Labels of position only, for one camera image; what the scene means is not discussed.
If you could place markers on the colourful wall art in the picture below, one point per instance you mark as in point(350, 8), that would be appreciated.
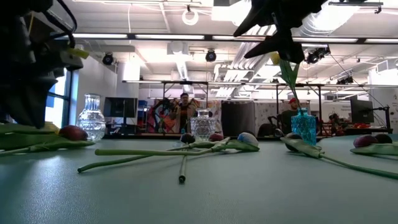
point(158, 116)

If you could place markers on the black monitor on stand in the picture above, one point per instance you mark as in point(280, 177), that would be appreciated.
point(120, 107)

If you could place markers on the large black-framed window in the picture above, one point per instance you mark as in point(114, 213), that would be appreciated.
point(51, 115)

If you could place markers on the black monitor on arm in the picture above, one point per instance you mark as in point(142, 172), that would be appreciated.
point(362, 111)

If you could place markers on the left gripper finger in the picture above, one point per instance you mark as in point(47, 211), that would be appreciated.
point(32, 105)
point(5, 105)

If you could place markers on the black overhead beam with lights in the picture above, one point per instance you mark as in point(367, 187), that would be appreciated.
point(171, 36)

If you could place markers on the black artificial tulip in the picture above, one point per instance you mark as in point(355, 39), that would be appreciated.
point(306, 149)
point(187, 138)
point(384, 138)

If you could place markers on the yellow artificial tulip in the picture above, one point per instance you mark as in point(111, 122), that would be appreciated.
point(51, 126)
point(287, 74)

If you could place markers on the white artificial tulip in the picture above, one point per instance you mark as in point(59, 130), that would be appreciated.
point(247, 139)

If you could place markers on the black ceiling spotlight cluster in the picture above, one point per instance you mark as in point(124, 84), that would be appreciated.
point(345, 80)
point(317, 55)

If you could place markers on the blue glass vase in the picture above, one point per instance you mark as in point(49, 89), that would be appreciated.
point(306, 129)

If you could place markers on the blue storage bin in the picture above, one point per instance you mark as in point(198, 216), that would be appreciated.
point(143, 103)

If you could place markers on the black partition panel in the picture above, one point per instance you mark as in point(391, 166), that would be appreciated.
point(237, 118)

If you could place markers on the round black ceiling lamp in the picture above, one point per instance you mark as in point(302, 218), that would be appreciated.
point(211, 56)
point(108, 59)

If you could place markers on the clear squat glass vase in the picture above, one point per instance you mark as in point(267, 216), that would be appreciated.
point(202, 126)

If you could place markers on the clear bulbous glass vase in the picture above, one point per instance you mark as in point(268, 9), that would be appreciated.
point(90, 124)

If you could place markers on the black background rig frame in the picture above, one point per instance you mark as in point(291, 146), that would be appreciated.
point(186, 82)

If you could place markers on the yellow tag on gripper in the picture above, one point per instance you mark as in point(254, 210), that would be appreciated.
point(77, 53)

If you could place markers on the person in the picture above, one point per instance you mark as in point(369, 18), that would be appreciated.
point(287, 119)
point(184, 115)

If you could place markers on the black office chair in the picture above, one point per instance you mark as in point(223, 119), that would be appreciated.
point(264, 130)

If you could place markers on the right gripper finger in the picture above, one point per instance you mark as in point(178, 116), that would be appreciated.
point(258, 20)
point(286, 46)

